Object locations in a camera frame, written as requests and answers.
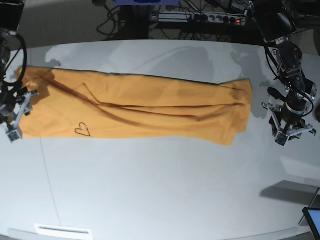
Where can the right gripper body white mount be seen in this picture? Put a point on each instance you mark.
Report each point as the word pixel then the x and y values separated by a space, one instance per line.
pixel 12 106

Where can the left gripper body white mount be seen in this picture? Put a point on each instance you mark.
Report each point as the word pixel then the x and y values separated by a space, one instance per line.
pixel 279 125

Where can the orange yellow T-shirt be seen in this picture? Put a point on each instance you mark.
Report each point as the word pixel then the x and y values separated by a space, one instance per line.
pixel 91 104

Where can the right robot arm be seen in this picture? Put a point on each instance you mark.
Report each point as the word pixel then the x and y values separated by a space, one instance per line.
pixel 10 17

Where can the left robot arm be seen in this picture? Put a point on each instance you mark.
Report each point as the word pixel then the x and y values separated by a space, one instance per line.
pixel 275 25

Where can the tablet with blue screen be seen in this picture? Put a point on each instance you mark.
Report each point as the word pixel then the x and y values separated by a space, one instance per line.
pixel 312 216

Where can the white power strip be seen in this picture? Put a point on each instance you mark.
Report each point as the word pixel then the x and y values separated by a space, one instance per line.
pixel 203 17

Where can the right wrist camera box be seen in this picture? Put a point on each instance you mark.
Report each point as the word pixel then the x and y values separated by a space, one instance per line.
pixel 14 135

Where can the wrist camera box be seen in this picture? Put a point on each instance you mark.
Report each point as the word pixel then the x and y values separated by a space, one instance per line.
pixel 281 139
pixel 14 135

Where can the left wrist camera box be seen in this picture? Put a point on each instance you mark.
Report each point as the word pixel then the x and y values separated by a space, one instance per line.
pixel 281 139

